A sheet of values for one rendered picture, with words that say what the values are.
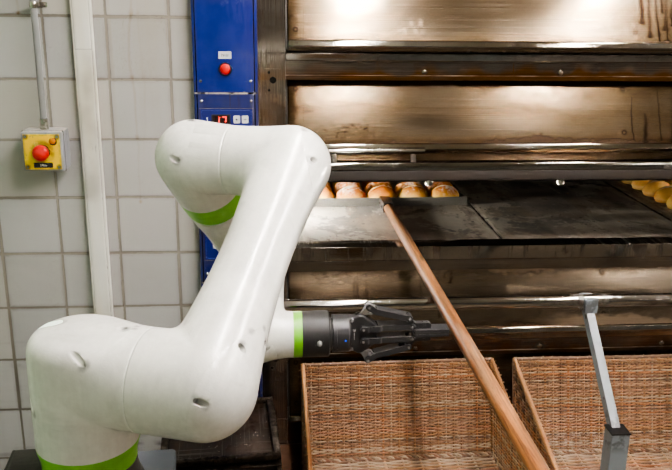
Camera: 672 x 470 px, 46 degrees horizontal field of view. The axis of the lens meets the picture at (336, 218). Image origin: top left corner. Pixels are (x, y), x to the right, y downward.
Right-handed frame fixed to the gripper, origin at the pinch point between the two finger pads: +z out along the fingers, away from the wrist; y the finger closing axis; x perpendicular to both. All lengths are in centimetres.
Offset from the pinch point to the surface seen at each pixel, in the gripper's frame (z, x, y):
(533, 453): 5.6, 46.4, -1.2
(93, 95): -75, -58, -40
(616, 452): 41.1, 2.8, 28.4
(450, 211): 26, -93, 2
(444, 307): 4.8, -8.8, -1.2
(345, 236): -10, -68, 1
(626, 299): 51, -20, 3
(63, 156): -83, -53, -26
